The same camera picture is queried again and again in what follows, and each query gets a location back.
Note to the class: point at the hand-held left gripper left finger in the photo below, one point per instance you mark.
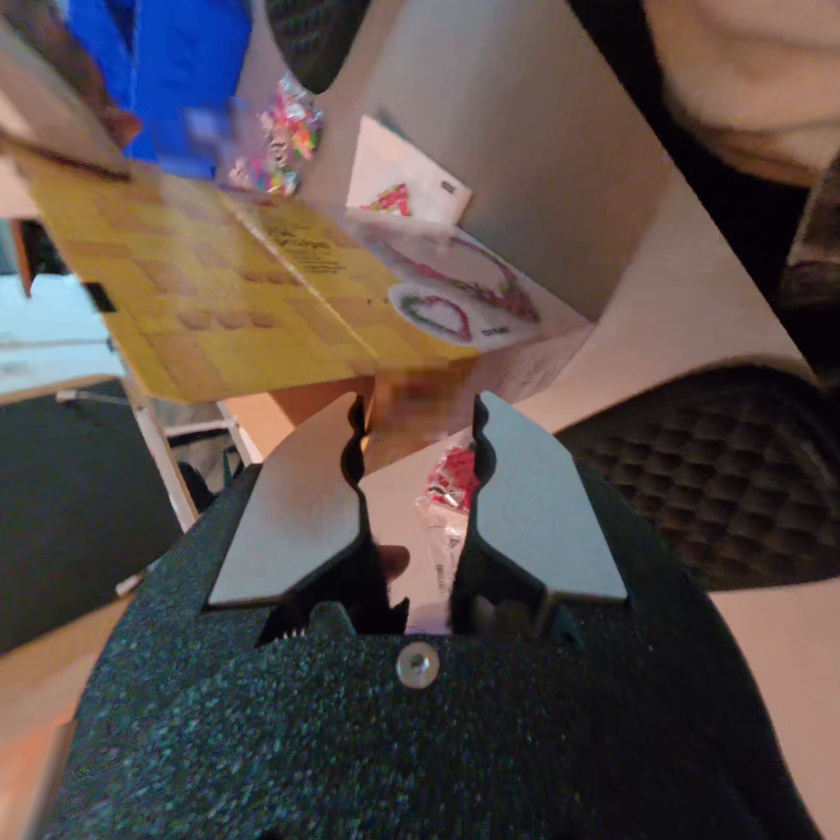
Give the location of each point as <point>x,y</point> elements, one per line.
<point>295,525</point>

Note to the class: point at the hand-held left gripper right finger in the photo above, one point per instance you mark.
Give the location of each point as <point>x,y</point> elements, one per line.
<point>544,525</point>

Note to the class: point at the clear bag of red pieces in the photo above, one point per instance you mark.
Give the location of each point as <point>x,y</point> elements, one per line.
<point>453,479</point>

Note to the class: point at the white instruction booklet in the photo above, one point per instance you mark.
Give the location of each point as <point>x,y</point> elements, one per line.
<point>407,170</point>

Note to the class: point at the clear bag of colourful pieces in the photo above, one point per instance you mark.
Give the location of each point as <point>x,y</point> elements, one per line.
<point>292,131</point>

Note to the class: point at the person's left hand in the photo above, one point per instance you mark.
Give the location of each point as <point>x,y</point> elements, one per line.
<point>394,561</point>

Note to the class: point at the black mesh wrist pad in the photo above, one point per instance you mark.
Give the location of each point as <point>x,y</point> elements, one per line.
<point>722,472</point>

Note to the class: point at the black wood-framed board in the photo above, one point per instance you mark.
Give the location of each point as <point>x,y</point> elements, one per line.
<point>65,512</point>

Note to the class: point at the blue plastic bin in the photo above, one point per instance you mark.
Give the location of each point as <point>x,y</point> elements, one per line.
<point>190,65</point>

